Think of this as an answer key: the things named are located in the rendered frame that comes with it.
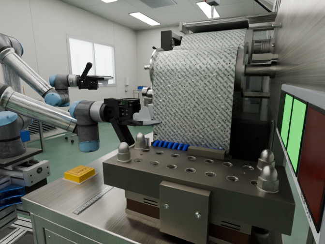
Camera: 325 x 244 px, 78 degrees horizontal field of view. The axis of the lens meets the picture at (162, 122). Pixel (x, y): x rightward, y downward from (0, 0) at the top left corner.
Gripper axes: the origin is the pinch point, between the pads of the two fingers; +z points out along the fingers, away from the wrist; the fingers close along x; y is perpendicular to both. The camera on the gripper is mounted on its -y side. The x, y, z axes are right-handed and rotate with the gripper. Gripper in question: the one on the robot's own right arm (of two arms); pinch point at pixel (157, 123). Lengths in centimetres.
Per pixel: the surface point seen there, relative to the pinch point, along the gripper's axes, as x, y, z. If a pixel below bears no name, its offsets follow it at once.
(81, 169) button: -9.0, -16.6, -25.0
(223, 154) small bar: -6.3, -4.5, 21.1
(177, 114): -0.3, 3.5, 6.6
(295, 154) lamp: -37.4, 8.0, 30.4
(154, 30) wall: 556, 164, -287
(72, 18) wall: 295, 143, -356
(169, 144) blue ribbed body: -3.3, -5.3, 5.5
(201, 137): -0.2, -2.8, 14.1
